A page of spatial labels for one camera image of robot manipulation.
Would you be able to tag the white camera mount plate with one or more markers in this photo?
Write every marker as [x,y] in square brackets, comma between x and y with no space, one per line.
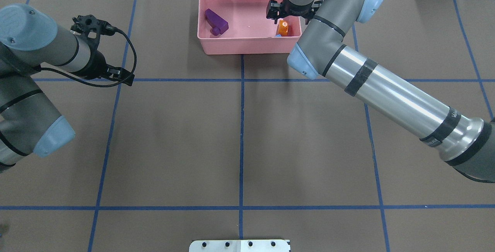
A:
[253,245]

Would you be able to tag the orange block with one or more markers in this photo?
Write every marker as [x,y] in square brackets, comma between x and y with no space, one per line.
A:
[284,28]

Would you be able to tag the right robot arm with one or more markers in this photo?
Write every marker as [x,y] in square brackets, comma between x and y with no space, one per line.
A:
[465,144]

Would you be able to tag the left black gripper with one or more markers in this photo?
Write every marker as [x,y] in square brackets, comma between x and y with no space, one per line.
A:
[95,63]

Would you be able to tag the pink plastic box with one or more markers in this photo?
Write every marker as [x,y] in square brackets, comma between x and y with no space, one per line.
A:
[249,31]

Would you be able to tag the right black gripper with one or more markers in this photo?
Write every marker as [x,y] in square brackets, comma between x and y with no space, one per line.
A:
[273,11]

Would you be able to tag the purple block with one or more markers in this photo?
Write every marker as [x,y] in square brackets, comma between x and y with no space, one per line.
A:
[218,25]

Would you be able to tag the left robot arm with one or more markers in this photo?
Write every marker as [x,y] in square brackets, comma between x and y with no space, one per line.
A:
[32,42]

